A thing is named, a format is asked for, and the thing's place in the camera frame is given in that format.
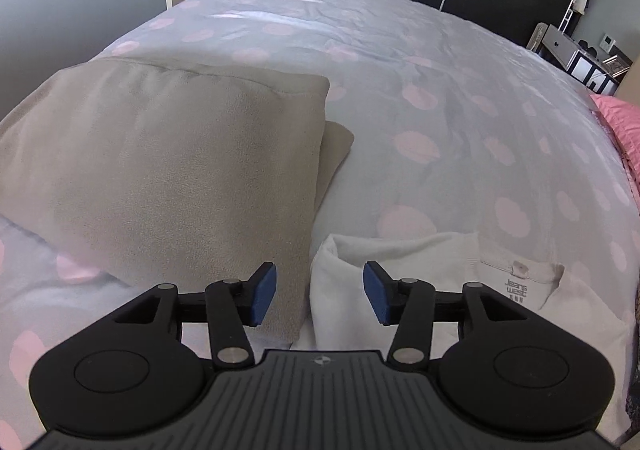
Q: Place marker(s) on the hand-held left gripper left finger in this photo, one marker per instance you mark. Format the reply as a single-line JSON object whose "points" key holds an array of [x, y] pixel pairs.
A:
{"points": [[264, 292]]}

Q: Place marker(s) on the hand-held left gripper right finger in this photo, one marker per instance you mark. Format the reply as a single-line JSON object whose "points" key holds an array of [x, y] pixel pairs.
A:
{"points": [[377, 292]]}

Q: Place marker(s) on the white sweatshirt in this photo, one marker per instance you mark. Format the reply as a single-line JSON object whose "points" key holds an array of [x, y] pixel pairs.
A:
{"points": [[440, 255]]}

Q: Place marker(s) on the folded beige fleece garment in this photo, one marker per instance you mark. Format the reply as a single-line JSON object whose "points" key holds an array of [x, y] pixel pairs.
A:
{"points": [[175, 170]]}

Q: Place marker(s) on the grey pink dotted bedspread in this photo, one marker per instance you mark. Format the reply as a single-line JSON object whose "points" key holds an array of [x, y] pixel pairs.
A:
{"points": [[400, 55]]}

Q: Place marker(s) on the pink pillow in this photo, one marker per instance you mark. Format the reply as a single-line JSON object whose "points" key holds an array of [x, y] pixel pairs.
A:
{"points": [[622, 125]]}

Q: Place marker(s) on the white nightstand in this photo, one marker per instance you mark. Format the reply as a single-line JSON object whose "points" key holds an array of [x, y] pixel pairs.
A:
{"points": [[575, 60]]}

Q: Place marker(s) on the beige padded headboard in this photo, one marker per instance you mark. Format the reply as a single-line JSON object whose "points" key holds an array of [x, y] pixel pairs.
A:
{"points": [[629, 89]]}

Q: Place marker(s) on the photo frame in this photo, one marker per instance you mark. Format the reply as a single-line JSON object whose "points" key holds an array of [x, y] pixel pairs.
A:
{"points": [[538, 36]]}

